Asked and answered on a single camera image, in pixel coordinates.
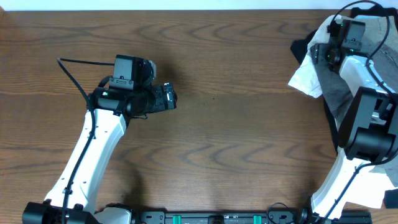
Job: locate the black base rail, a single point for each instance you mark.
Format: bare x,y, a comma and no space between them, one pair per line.
214,218

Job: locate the white garment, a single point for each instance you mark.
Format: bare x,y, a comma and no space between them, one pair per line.
305,77

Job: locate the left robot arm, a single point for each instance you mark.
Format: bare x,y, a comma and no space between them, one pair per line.
73,197

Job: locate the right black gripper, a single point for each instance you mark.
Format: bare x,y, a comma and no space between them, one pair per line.
319,53

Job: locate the dark grey shorts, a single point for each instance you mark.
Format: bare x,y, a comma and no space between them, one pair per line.
335,90

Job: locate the khaki shorts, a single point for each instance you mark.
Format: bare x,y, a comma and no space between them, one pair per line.
375,32

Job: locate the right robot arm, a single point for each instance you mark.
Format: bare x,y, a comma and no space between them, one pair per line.
367,136

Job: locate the black garment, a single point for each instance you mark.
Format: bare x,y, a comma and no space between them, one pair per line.
299,47

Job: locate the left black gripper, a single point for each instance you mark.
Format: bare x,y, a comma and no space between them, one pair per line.
160,104

